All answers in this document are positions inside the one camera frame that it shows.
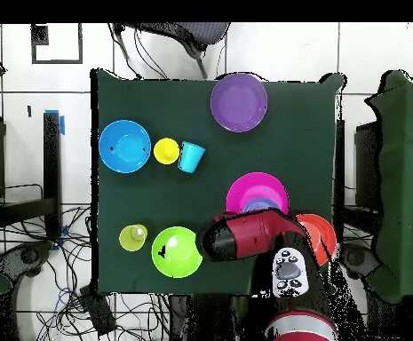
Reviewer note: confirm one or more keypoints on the black power strip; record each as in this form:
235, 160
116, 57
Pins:
97, 312

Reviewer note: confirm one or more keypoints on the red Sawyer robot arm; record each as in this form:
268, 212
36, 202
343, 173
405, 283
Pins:
252, 234

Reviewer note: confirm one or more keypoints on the dark green table cloth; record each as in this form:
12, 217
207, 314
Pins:
192, 106

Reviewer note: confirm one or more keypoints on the large light blue bowl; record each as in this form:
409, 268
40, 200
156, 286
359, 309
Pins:
124, 146

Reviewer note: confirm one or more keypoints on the small dark blue bowl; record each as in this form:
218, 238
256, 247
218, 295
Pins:
261, 205

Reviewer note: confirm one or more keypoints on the black floor device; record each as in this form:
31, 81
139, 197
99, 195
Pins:
25, 257
358, 259

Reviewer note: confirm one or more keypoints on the green plastic bowl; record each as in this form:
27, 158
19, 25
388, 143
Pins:
177, 259

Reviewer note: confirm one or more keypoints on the yellow plastic cup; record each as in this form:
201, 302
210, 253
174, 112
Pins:
166, 151

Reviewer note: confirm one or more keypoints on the pink plastic bowl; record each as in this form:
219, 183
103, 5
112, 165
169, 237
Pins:
241, 188

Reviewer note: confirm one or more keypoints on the orange plastic bowl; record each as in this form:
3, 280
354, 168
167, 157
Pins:
321, 231

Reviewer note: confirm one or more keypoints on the blue plastic cup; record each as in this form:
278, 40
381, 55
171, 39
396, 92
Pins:
191, 158

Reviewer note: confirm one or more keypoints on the purple plastic bowl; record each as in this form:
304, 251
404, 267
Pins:
239, 102

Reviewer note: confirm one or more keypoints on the grey office chair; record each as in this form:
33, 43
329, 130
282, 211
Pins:
206, 33

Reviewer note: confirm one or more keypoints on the black metal frame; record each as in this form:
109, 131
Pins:
51, 160
367, 160

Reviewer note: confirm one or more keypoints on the translucent yellow-green plastic cup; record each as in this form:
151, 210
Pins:
129, 241

